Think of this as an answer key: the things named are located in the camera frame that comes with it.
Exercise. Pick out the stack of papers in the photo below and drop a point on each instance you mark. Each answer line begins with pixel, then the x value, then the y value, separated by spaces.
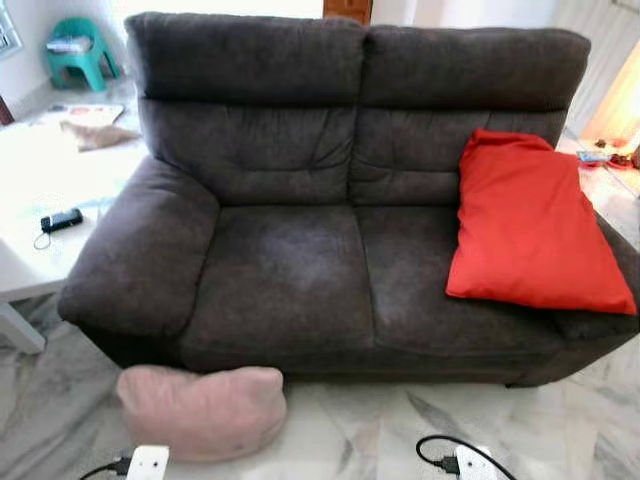
pixel 68 44

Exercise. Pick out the printed floor mat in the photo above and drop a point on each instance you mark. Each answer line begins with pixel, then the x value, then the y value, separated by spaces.
pixel 85 112

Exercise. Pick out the brown wooden cabinet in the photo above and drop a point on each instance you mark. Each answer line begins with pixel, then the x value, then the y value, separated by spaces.
pixel 347 10

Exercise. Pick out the small red object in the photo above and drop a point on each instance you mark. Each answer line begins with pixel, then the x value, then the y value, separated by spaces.
pixel 620 160

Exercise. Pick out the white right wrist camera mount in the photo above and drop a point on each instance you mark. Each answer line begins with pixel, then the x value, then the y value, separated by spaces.
pixel 475 466

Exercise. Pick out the dark brown fabric sofa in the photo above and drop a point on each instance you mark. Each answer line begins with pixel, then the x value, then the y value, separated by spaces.
pixel 280 260

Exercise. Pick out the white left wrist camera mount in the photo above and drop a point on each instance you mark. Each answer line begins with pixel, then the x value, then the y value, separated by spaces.
pixel 148 463

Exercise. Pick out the orange cat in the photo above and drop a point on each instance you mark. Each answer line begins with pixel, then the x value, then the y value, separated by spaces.
pixel 95 136

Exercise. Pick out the pink pillow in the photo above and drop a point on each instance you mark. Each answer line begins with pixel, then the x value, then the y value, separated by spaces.
pixel 200 415

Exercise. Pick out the small blue object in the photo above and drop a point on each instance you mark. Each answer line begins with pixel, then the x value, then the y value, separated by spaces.
pixel 593 157

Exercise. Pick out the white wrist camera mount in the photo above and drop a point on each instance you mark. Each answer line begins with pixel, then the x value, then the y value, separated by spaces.
pixel 148 463
pixel 475 466

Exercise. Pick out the white low table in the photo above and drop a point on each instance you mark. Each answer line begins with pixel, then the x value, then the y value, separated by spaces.
pixel 30 265

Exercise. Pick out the red pillow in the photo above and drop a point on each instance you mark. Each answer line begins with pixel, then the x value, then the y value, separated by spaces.
pixel 530 230

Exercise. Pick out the green plastic stool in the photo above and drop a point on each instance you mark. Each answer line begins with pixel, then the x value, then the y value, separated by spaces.
pixel 95 65

